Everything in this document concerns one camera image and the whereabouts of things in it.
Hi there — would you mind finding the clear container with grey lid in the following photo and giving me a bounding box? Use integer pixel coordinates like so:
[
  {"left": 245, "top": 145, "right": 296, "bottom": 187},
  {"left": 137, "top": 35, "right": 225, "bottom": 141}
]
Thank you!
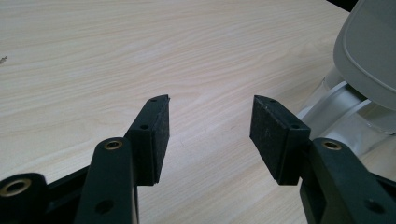
[{"left": 296, "top": 0, "right": 396, "bottom": 159}]

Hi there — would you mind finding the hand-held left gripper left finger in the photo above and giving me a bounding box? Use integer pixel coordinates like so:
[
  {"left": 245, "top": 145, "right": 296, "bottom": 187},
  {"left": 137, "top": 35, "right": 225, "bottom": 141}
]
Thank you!
[{"left": 123, "top": 94, "right": 171, "bottom": 187}]

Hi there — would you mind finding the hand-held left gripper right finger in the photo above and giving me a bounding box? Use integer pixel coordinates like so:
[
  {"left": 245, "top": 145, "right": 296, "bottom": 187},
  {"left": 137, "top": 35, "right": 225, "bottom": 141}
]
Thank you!
[{"left": 249, "top": 94, "right": 312, "bottom": 187}]

